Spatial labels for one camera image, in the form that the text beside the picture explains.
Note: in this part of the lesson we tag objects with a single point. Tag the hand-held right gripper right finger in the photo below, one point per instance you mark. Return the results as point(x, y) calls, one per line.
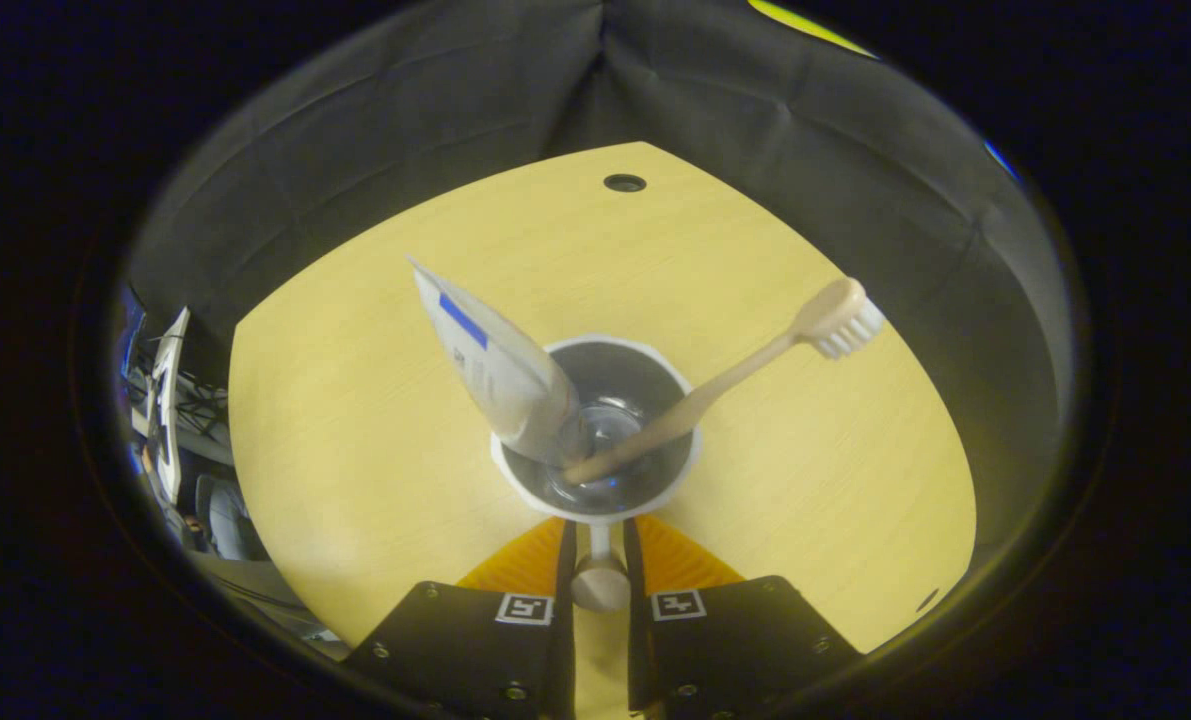
point(637, 640)

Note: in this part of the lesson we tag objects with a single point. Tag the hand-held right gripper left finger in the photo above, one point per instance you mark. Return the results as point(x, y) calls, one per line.
point(565, 640)

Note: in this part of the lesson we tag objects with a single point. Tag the white cup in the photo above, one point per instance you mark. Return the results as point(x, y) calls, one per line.
point(645, 385)

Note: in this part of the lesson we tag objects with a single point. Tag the black backdrop cloth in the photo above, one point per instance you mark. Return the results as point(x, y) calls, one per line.
point(755, 100)

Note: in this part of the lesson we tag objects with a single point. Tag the white frame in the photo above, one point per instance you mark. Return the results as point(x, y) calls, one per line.
point(167, 400)

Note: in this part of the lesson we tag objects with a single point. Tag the white toothpaste tube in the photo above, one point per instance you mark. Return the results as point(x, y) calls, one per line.
point(500, 370)

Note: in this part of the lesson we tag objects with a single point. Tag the beige toothbrush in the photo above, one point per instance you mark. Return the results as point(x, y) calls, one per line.
point(725, 385)

